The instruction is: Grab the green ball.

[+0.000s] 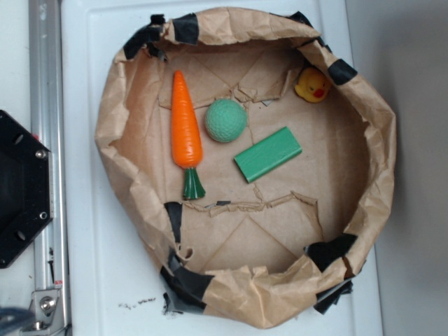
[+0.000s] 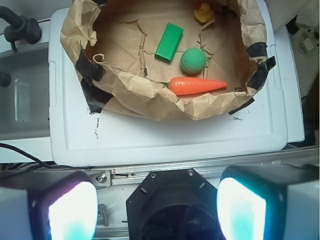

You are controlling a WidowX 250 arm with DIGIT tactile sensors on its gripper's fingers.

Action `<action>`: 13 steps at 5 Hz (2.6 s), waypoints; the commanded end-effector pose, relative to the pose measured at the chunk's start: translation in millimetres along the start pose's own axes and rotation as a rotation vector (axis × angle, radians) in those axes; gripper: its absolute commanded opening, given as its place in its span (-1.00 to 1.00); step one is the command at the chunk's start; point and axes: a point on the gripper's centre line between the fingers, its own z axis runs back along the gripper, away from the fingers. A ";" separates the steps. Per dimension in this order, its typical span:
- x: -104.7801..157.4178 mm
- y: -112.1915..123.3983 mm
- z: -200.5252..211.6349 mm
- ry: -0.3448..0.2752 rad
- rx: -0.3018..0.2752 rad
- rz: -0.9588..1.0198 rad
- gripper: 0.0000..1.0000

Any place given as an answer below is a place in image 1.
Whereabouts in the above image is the yellow rubber duck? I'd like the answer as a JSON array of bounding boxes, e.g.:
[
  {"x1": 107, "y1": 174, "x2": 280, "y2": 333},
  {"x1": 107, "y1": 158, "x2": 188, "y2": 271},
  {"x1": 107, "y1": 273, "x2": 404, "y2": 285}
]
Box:
[{"x1": 295, "y1": 67, "x2": 332, "y2": 103}]

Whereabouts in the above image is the green rectangular block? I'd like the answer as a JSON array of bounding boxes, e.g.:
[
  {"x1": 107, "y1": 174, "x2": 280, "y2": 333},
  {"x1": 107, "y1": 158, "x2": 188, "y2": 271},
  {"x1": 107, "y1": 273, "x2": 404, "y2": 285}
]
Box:
[{"x1": 234, "y1": 127, "x2": 302, "y2": 183}]

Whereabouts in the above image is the aluminium extrusion rail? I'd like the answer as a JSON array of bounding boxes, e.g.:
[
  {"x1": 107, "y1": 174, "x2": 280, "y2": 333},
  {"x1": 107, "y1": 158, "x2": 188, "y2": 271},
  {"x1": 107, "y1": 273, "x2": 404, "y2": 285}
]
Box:
[{"x1": 29, "y1": 1, "x2": 71, "y2": 335}]

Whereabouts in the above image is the white plastic board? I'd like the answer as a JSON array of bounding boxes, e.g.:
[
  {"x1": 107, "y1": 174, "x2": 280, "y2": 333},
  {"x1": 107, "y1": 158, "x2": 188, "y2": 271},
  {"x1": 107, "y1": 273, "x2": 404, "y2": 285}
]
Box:
[{"x1": 61, "y1": 1, "x2": 383, "y2": 335}]

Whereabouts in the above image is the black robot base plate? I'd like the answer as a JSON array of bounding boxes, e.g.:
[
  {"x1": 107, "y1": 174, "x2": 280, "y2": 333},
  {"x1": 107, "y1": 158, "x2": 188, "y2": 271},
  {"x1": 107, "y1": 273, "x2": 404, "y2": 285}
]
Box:
[{"x1": 1, "y1": 111, "x2": 53, "y2": 269}]

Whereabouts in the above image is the orange plastic carrot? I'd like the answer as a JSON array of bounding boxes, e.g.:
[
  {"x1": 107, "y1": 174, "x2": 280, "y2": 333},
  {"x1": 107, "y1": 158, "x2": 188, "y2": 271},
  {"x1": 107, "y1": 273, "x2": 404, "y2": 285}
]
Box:
[{"x1": 171, "y1": 71, "x2": 206, "y2": 200}]

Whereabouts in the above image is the metal corner bracket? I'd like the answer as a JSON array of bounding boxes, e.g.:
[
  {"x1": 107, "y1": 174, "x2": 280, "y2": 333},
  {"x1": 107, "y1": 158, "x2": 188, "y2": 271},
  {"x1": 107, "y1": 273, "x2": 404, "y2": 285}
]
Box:
[{"x1": 20, "y1": 288, "x2": 68, "y2": 335}]

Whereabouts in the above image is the brown paper bag tray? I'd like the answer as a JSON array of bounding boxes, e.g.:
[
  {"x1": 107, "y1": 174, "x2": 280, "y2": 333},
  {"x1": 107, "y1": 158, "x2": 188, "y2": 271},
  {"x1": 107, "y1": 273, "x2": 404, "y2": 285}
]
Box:
[{"x1": 94, "y1": 7, "x2": 396, "y2": 329}]

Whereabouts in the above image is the green dimpled ball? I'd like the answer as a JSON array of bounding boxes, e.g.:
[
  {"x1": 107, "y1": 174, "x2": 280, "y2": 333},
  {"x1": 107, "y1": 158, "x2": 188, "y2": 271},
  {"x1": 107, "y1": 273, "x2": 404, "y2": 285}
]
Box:
[{"x1": 205, "y1": 99, "x2": 248, "y2": 143}]

